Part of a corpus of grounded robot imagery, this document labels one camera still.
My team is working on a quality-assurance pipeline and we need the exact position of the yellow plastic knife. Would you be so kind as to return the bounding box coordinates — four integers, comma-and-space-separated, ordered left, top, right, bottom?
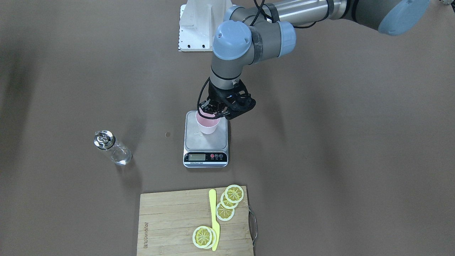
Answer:
209, 188, 220, 251

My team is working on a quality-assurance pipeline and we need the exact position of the pink plastic cup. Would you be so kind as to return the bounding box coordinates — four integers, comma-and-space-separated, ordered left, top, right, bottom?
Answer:
196, 109, 220, 134

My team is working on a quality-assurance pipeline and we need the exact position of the lemon slice under top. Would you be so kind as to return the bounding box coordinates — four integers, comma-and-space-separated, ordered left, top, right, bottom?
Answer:
220, 192, 239, 209

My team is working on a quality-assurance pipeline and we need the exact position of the glass sauce bottle metal spout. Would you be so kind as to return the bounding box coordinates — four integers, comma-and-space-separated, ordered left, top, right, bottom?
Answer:
93, 130, 132, 166

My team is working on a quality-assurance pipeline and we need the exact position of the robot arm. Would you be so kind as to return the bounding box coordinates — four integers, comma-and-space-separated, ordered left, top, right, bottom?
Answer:
197, 0, 430, 120

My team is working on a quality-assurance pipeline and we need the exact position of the lemon slice front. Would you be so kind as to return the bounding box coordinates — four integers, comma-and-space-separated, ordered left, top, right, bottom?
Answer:
192, 225, 212, 249

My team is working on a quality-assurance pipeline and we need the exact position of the lemon slice middle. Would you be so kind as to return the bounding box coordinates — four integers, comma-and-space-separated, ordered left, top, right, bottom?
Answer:
205, 228, 217, 249

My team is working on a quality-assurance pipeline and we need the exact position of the silver digital kitchen scale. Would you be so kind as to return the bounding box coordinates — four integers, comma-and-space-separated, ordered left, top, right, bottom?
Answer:
183, 110, 229, 167

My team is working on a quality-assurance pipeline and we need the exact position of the wooden cutting board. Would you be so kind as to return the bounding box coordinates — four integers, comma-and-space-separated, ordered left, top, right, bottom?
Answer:
136, 188, 255, 256

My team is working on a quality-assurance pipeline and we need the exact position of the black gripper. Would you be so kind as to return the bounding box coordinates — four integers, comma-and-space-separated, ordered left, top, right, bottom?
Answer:
198, 80, 242, 119

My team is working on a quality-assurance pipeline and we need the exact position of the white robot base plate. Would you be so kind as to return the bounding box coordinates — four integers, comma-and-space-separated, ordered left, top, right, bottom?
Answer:
178, 0, 233, 52

